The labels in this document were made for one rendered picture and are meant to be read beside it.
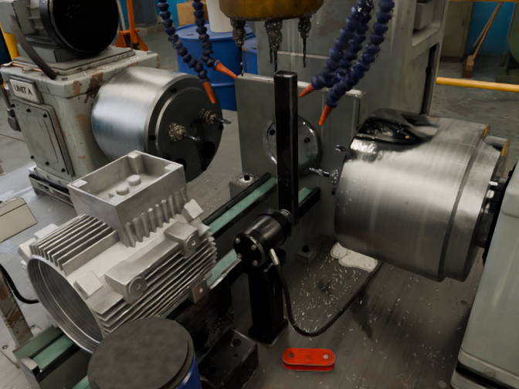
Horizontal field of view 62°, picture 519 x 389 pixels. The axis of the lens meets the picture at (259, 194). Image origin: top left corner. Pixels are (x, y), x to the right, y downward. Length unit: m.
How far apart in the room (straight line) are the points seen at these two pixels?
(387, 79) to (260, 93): 0.26
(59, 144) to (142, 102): 0.31
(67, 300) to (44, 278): 0.05
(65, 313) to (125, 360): 0.44
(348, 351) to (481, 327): 0.23
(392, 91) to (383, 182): 0.35
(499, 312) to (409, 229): 0.15
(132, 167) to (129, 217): 0.12
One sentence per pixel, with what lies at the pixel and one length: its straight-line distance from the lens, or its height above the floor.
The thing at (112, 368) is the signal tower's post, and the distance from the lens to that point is 0.27.
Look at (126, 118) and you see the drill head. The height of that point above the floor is 1.10.
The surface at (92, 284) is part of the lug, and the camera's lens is 0.54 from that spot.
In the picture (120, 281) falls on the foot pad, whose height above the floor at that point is 1.08.
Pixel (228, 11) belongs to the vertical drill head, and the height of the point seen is 1.31.
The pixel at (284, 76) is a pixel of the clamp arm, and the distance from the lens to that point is 0.61.
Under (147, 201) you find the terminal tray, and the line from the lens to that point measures 0.58.
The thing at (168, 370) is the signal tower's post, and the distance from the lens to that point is 0.26.
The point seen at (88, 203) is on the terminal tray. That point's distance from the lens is 0.60.
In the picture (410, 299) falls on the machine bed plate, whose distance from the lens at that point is 0.90.
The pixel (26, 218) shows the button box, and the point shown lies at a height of 1.05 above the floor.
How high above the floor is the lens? 1.42
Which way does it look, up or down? 32 degrees down
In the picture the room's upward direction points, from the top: 4 degrees counter-clockwise
